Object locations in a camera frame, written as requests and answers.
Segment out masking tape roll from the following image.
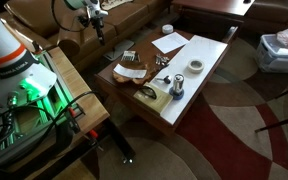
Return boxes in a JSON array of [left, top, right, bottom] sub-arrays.
[[186, 58, 206, 75]]

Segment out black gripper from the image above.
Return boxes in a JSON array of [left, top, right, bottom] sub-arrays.
[[90, 15, 106, 47]]

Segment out raised wooden tabletop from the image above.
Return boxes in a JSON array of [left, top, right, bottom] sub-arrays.
[[171, 0, 256, 22]]

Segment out silver metal cylinder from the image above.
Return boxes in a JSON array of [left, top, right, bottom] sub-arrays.
[[171, 73, 186, 96]]

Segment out beige book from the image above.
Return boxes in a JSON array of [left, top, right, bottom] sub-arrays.
[[132, 81, 175, 115]]

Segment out brown wooden bowl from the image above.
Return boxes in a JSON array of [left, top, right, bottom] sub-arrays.
[[111, 60, 159, 86]]

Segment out black framed glasses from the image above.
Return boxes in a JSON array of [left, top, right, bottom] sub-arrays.
[[137, 85, 159, 101]]

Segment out clear plastic storage bin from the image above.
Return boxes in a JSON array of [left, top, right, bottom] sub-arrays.
[[255, 32, 288, 75]]

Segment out small metal measuring cup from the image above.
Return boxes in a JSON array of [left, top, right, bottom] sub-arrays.
[[155, 75, 173, 85]]

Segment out dark wood coffee table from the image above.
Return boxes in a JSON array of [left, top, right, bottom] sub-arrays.
[[94, 27, 234, 136]]

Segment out white printed paper sheet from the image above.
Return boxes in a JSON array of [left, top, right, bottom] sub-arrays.
[[151, 31, 190, 55]]

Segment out white patterned cloth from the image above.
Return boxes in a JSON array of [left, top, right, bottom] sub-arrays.
[[100, 0, 134, 11]]

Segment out red handled clamp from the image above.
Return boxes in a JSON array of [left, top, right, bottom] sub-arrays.
[[66, 106, 83, 135], [86, 128, 103, 150]]

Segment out black bench leg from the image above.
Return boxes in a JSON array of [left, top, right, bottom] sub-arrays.
[[103, 119, 137, 165]]

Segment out round white puck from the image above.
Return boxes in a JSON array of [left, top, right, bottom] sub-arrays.
[[161, 23, 175, 35]]

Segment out bunch of metal keys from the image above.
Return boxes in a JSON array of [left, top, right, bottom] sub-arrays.
[[154, 53, 171, 67]]

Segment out white rectangular board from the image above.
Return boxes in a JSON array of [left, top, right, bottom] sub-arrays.
[[149, 34, 229, 126]]

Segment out patterned area rug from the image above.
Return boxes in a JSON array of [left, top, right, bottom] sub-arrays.
[[52, 19, 288, 180]]

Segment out aluminium frame rail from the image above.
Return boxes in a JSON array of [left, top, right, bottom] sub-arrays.
[[0, 49, 86, 168]]

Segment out black base cable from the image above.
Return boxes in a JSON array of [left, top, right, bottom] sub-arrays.
[[0, 90, 100, 152]]

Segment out dark brown armchair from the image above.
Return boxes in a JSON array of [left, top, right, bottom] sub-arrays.
[[243, 0, 288, 35]]

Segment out light wood robot bench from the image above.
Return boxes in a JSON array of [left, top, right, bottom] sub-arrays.
[[2, 46, 111, 180]]

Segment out lift top hinge bracket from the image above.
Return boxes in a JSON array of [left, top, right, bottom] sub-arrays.
[[221, 25, 240, 45]]

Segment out white paper slip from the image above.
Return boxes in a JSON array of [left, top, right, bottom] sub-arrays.
[[112, 63, 149, 80]]

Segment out brown leather sofa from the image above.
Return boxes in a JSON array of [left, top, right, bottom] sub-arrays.
[[0, 0, 172, 72]]

